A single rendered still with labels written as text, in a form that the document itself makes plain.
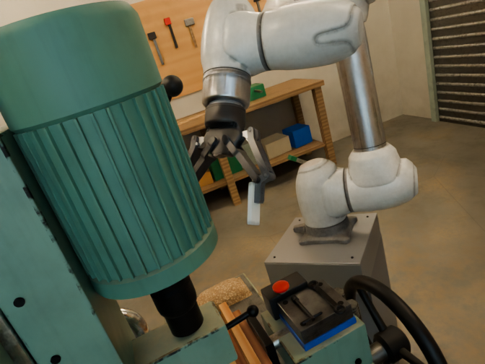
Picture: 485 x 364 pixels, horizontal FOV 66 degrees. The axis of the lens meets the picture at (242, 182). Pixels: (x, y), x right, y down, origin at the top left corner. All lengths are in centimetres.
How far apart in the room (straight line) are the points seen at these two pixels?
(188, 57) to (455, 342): 312
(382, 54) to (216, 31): 413
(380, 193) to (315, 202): 21
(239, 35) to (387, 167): 70
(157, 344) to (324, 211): 83
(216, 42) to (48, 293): 47
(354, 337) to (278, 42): 50
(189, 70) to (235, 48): 316
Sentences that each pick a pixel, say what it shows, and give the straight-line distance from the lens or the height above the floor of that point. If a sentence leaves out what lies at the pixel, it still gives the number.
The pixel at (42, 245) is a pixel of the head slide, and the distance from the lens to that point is 45.
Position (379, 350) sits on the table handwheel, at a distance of 82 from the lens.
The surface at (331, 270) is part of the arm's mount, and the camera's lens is 125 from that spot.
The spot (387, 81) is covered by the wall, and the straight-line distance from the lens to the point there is 484.
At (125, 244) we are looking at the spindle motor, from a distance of 44.
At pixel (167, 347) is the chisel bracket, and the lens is 59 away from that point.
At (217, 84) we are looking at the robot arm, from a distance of 67.
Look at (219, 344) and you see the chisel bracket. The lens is 60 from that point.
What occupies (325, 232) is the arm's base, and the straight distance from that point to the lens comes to 132.
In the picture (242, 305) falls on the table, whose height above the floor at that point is 90.
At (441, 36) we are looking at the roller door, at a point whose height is 87.
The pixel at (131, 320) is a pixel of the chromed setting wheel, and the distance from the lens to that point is 72.
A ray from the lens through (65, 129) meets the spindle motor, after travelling 40.
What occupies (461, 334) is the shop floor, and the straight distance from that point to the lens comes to 200.
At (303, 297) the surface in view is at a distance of 69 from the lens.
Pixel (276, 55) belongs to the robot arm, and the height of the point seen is 139.
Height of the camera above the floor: 144
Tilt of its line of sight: 21 degrees down
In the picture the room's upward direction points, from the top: 17 degrees counter-clockwise
